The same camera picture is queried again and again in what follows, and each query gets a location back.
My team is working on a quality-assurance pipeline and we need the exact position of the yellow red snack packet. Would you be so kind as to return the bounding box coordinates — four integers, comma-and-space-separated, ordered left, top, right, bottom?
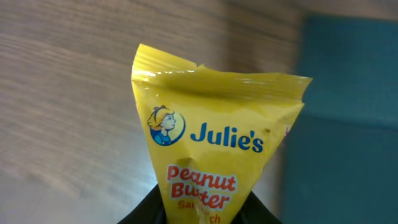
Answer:
131, 44, 311, 223

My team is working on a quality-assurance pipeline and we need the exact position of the black gift box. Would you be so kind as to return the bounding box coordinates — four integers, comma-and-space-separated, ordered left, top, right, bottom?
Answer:
279, 15, 397, 224

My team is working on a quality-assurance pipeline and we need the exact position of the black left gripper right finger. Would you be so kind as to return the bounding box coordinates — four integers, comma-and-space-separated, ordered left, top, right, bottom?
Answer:
231, 192, 282, 224

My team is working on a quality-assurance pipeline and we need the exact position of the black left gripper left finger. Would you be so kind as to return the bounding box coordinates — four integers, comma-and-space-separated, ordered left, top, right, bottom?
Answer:
118, 185, 167, 224

